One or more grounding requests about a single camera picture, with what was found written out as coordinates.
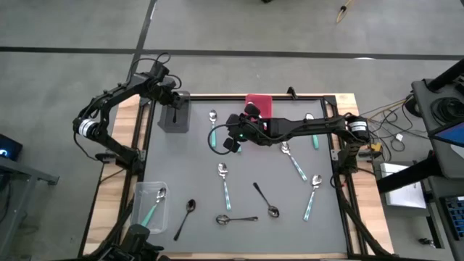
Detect tangled floor cables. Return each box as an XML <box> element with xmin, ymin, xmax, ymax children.
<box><xmin>358</xmin><ymin>96</ymin><xmax>416</xmax><ymax>153</ymax></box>

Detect black diagonal pole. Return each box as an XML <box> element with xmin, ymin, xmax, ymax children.
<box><xmin>426</xmin><ymin>59</ymin><xmax>464</xmax><ymax>94</ymax></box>

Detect coiled black cable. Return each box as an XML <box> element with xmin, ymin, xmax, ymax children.
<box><xmin>430</xmin><ymin>96</ymin><xmax>464</xmax><ymax>126</ymax></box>

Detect spoon with striped handle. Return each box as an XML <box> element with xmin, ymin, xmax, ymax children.
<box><xmin>302</xmin><ymin>174</ymin><xmax>323</xmax><ymax>223</ymax></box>
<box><xmin>217</xmin><ymin>162</ymin><xmax>233</xmax><ymax>212</ymax></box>
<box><xmin>281</xmin><ymin>141</ymin><xmax>308</xmax><ymax>182</ymax></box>

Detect gray metal table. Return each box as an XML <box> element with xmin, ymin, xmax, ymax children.
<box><xmin>0</xmin><ymin>155</ymin><xmax>61</xmax><ymax>251</ymax></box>

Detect yellow hanging cord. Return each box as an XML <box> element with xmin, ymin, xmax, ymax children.
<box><xmin>336</xmin><ymin>0</ymin><xmax>355</xmax><ymax>25</ymax></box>

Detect gray equipment cart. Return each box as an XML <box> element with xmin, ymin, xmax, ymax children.
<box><xmin>411</xmin><ymin>78</ymin><xmax>464</xmax><ymax>178</ymax></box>

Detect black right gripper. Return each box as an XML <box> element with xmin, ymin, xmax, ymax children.
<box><xmin>226</xmin><ymin>103</ymin><xmax>272</xmax><ymax>146</ymax></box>

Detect gray table mat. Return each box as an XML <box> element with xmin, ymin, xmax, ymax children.
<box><xmin>132</xmin><ymin>98</ymin><xmax>349</xmax><ymax>254</ymax></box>

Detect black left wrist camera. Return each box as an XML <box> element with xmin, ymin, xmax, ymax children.
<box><xmin>151</xmin><ymin>61</ymin><xmax>170</xmax><ymax>78</ymax></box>

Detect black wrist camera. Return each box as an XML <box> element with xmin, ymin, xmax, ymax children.
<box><xmin>223</xmin><ymin>137</ymin><xmax>242</xmax><ymax>154</ymax></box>
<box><xmin>151</xmin><ymin>61</ymin><xmax>170</xmax><ymax>78</ymax></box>

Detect clear plastic bin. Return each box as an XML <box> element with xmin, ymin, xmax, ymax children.
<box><xmin>129</xmin><ymin>181</ymin><xmax>170</xmax><ymax>235</ymax></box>

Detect black metal table frame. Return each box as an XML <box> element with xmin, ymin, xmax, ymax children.
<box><xmin>78</xmin><ymin>86</ymin><xmax>397</xmax><ymax>261</ymax></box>

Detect red plastic bin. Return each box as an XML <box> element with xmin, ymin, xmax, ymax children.
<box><xmin>244</xmin><ymin>94</ymin><xmax>273</xmax><ymax>120</ymax></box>

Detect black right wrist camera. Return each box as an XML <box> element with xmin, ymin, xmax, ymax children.
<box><xmin>223</xmin><ymin>137</ymin><xmax>242</xmax><ymax>154</ymax></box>

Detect backlit keyboard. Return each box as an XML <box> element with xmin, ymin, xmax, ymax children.
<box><xmin>444</xmin><ymin>195</ymin><xmax>464</xmax><ymax>242</ymax></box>

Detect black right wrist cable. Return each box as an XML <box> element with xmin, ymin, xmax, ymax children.
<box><xmin>207</xmin><ymin>123</ymin><xmax>235</xmax><ymax>156</ymax></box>

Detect black computer tower blue light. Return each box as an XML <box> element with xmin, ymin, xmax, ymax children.
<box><xmin>0</xmin><ymin>133</ymin><xmax>23</xmax><ymax>162</ymax></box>

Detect gray plastic bin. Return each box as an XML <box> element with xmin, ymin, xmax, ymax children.
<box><xmin>157</xmin><ymin>90</ymin><xmax>191</xmax><ymax>134</ymax></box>

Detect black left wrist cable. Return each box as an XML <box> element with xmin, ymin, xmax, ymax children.
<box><xmin>126</xmin><ymin>51</ymin><xmax>182</xmax><ymax>91</ymax></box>

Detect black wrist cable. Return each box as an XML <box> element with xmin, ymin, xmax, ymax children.
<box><xmin>126</xmin><ymin>51</ymin><xmax>182</xmax><ymax>91</ymax></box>
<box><xmin>207</xmin><ymin>123</ymin><xmax>235</xmax><ymax>156</ymax></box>

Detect blue laptop screen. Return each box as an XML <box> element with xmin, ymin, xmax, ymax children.
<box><xmin>427</xmin><ymin>121</ymin><xmax>464</xmax><ymax>149</ymax></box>

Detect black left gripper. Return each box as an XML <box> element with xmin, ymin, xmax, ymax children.
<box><xmin>142</xmin><ymin>74</ymin><xmax>186</xmax><ymax>110</ymax></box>

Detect black stand leg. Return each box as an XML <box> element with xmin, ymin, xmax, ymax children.
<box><xmin>376</xmin><ymin>150</ymin><xmax>447</xmax><ymax>195</ymax></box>

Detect white box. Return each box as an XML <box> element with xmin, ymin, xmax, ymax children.
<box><xmin>378</xmin><ymin>162</ymin><xmax>428</xmax><ymax>210</ymax></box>

